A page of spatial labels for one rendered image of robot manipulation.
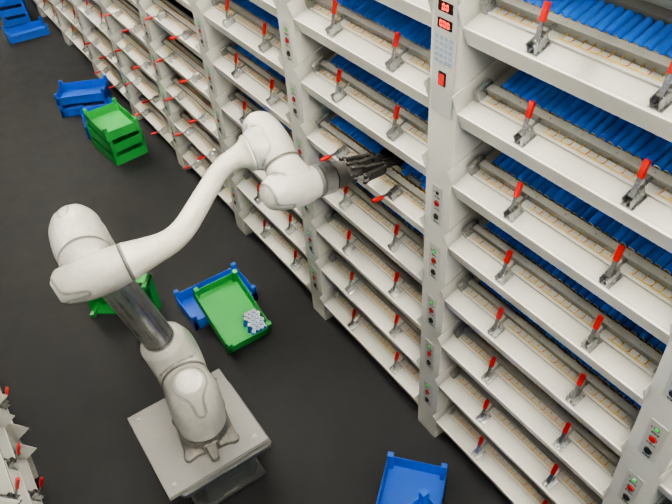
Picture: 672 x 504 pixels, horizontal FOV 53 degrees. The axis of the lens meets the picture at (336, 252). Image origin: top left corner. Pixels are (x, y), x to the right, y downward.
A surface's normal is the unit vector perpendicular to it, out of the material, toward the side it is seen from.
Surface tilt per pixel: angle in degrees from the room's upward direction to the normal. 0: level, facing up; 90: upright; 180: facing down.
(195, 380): 8
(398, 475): 0
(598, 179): 21
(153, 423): 2
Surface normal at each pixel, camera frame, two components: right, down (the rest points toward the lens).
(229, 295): 0.13, -0.53
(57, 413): -0.06, -0.74
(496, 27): -0.35, -0.55
